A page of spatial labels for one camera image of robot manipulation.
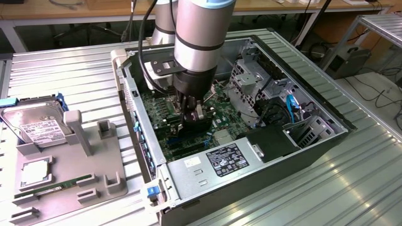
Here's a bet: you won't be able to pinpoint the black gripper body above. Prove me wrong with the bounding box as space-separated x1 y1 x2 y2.
174 67 218 101

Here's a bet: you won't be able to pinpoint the black graphics card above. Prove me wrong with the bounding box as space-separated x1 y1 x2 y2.
174 112 215 145

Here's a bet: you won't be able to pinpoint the metal socket cover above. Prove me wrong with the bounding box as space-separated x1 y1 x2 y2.
202 86 218 104

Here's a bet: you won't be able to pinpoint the green motherboard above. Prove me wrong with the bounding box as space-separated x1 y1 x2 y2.
138 79 247 163

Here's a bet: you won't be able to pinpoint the silver chipset heat sink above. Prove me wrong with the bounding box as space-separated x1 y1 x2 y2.
214 130 235 145

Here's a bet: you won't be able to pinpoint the black expansion slot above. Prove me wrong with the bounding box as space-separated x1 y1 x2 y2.
171 141 211 157

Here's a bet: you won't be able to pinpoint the metal disk bay cage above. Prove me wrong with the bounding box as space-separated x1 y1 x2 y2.
229 58 275 128

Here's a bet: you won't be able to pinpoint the grey power supply unit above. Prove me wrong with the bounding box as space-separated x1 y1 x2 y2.
167 137 269 201

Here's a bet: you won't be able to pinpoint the black chair base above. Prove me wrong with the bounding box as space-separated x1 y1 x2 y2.
52 22 126 46

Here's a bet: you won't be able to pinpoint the black open pc case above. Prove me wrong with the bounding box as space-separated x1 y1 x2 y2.
110 28 359 226

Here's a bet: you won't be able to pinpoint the wooden desk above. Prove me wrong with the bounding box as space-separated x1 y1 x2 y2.
0 0 393 54

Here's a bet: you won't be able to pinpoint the grey parts rack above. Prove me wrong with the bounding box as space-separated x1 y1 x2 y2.
8 109 130 224

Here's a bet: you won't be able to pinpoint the silver hard disk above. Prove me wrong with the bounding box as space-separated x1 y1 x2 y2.
0 101 68 148

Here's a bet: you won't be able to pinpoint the black box on floor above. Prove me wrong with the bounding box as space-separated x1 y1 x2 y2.
326 47 373 80

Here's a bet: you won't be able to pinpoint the green ram stick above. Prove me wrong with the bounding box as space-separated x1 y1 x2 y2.
14 175 95 199

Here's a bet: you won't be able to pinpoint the silver cpu chip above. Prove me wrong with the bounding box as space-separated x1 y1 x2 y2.
22 161 52 186

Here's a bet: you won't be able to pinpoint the blue disk caddy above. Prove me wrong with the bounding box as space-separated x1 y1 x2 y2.
0 92 71 114

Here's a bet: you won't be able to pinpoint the metal slat side table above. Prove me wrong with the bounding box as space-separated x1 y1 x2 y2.
323 14 402 71

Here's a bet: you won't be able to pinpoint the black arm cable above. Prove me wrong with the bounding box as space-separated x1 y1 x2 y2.
138 0 177 95

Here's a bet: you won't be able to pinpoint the black plastic air duct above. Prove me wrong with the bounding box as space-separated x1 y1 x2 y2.
238 125 302 163

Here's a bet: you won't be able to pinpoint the blue data wire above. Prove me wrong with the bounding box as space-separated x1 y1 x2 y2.
286 94 299 123

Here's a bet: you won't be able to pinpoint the hanging grey cable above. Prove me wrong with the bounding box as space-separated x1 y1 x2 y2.
120 0 138 43

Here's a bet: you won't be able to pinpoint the black floor cables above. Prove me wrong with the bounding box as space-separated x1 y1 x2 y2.
345 67 402 109

